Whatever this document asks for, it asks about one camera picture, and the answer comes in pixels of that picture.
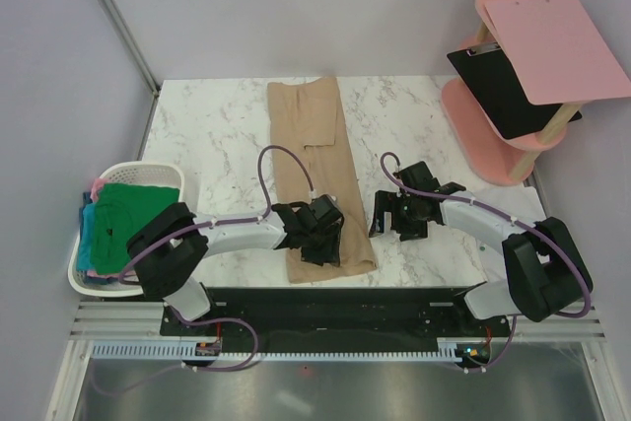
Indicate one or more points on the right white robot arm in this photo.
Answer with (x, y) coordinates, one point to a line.
(544, 272)

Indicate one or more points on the black clipboard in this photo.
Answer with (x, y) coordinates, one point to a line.
(487, 72)

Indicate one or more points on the white slotted cable duct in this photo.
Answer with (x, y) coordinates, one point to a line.
(227, 351)

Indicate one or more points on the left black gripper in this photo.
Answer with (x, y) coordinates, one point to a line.
(330, 252)

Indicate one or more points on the white paper sheet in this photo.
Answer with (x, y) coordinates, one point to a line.
(520, 201)

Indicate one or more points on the beige t shirt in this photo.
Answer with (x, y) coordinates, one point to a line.
(308, 119)

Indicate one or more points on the green t shirt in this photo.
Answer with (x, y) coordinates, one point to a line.
(139, 205)

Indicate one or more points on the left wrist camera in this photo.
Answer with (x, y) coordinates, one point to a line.
(322, 200)

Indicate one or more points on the pink paper sheet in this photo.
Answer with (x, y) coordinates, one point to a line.
(556, 51)

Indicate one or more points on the white plastic laundry basket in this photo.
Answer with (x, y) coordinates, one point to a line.
(134, 173)

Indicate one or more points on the pink two-tier side table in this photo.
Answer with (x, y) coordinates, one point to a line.
(495, 159)

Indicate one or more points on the blue t shirt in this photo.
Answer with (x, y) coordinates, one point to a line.
(84, 260)

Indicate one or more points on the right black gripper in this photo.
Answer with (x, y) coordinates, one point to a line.
(385, 201)

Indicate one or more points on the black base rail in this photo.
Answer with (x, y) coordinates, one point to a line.
(337, 317)

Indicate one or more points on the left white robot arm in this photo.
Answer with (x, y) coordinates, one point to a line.
(165, 252)

